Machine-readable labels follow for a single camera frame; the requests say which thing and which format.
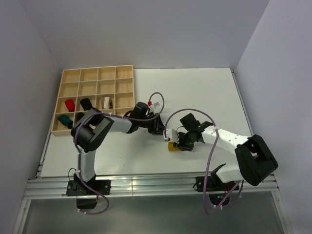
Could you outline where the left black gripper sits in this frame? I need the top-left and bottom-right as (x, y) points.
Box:
(138, 113), (165, 135)

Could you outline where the yellow cartoon sock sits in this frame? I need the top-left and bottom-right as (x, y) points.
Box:
(168, 141), (180, 152)

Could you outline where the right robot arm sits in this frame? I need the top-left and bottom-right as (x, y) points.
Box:
(168, 114), (278, 190)

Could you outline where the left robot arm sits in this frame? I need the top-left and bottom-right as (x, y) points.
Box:
(71, 102), (164, 195)

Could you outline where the wooden compartment tray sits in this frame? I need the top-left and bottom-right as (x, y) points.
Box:
(51, 65), (135, 136)

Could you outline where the black rolled sock upper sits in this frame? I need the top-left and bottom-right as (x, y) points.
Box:
(80, 98), (93, 111)

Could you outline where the black rolled sock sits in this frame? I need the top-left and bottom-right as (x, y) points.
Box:
(76, 112), (85, 121)
(80, 98), (93, 111)

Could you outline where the black rolled sock lower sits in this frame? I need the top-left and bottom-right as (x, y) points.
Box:
(76, 112), (85, 121)

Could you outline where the red rolled sock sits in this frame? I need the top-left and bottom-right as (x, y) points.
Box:
(64, 99), (75, 112)

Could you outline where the teal rolled sock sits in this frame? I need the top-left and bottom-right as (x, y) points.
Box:
(58, 115), (73, 129)

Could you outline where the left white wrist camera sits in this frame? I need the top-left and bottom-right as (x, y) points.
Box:
(148, 101), (162, 115)

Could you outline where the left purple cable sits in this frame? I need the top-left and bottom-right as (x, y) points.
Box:
(67, 92), (165, 215)

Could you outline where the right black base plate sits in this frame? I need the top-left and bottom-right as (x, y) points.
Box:
(193, 175), (235, 192)

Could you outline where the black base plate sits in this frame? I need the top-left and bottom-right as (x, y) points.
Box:
(66, 178), (111, 196)
(193, 175), (235, 192)

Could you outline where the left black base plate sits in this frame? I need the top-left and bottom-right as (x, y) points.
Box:
(66, 178), (111, 196)

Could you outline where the aluminium front rail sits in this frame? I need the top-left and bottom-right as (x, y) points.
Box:
(23, 170), (280, 200)

